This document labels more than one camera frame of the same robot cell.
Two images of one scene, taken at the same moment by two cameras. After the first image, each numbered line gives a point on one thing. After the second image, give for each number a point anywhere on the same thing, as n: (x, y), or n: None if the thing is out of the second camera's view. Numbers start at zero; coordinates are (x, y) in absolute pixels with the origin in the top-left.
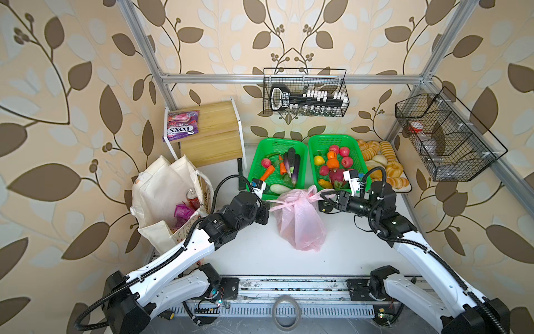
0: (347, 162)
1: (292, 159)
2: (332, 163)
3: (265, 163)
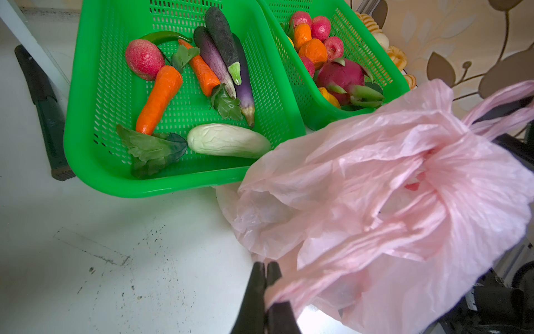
0: (320, 28)
1: (244, 91)
2: (314, 50)
3: (144, 58)
